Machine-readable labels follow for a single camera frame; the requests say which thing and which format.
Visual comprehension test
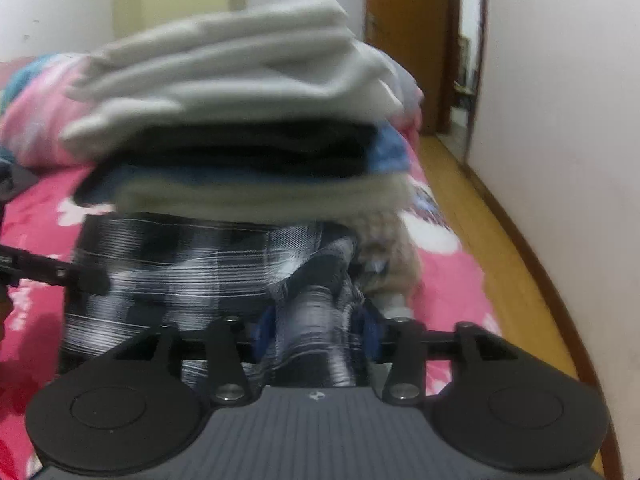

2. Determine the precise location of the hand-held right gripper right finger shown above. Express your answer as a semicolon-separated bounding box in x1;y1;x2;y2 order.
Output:
360;309;522;407

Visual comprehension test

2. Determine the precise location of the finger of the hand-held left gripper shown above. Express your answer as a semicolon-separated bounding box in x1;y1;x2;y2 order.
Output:
0;244;112;297

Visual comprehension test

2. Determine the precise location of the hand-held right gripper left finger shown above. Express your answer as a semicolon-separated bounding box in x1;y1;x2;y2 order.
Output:
106;304;277;406

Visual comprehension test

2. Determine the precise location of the black white plaid shirt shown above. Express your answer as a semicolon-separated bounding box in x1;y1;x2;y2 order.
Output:
57;212;386;391

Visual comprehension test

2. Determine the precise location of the stack of folded clothes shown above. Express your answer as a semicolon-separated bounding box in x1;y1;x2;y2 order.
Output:
60;0;426;318

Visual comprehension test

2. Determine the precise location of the pink floral bed sheet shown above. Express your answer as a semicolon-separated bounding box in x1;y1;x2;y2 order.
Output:
0;130;506;480

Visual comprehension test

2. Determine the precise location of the dark grey garment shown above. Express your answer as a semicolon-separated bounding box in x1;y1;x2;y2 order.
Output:
0;160;38;201

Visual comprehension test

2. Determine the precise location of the pink floral quilt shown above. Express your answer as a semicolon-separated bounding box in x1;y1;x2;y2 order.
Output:
0;52;108;170

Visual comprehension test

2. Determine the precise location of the blue patterned quilt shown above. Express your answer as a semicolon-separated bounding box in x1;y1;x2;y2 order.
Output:
0;55;66;116

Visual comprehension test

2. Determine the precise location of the brown wooden door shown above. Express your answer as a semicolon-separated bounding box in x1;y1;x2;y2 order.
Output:
364;0;463;136

